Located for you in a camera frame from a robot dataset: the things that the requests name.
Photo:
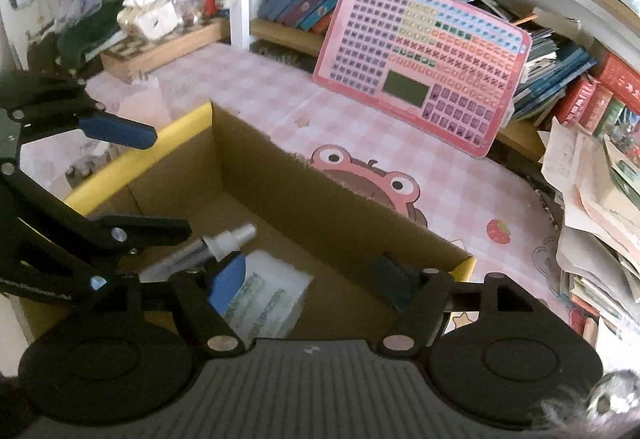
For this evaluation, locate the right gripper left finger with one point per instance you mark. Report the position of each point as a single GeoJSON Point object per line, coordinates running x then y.
{"type": "Point", "coordinates": [202, 298]}

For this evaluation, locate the pink checked tablecloth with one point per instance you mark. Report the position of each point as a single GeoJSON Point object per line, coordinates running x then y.
{"type": "Point", "coordinates": [472, 203]}

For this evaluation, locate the silver spray bottle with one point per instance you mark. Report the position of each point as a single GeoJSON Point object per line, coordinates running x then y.
{"type": "Point", "coordinates": [195, 254]}

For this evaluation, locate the yellow cardboard box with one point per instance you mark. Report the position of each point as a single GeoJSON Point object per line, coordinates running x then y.
{"type": "Point", "coordinates": [218, 173]}

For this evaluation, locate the clear tape roll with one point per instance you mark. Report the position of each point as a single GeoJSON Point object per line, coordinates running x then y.
{"type": "Point", "coordinates": [270, 301]}

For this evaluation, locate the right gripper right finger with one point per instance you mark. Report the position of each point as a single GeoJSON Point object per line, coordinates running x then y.
{"type": "Point", "coordinates": [420, 298]}

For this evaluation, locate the pile of dark clothes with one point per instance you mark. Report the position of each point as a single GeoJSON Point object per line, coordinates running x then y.
{"type": "Point", "coordinates": [72, 45]}

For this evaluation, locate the floral tissue pack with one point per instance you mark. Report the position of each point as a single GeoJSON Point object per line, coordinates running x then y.
{"type": "Point", "coordinates": [149, 19]}

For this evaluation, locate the pink keyboard learning toy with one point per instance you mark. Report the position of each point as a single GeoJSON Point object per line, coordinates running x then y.
{"type": "Point", "coordinates": [443, 66]}

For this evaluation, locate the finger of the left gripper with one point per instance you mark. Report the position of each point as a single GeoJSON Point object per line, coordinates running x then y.
{"type": "Point", "coordinates": [120, 234]}
{"type": "Point", "coordinates": [25, 127]}

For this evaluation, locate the stack of papers and books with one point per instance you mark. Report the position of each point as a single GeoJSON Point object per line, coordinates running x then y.
{"type": "Point", "coordinates": [598, 246]}

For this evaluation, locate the wooden chessboard box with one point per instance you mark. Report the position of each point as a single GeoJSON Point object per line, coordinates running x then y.
{"type": "Point", "coordinates": [133, 57]}

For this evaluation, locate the red dictionary book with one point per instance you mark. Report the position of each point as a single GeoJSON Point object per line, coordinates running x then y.
{"type": "Point", "coordinates": [624, 82]}

